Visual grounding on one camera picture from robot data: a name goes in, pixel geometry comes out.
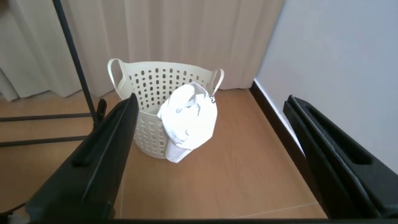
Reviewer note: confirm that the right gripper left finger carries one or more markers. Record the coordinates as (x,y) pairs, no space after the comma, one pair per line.
(93,168)

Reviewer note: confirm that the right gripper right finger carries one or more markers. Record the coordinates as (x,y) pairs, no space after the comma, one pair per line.
(339,168)

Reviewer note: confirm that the white printed T-shirt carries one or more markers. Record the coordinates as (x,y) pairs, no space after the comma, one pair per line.
(189,124)

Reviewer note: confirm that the white laundry basket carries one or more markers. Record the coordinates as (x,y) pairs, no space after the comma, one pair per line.
(149,84)

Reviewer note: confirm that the black clothes rack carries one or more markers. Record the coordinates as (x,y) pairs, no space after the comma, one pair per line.
(74,62)

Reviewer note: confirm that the beige curtain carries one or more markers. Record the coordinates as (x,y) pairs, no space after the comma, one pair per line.
(171,31)

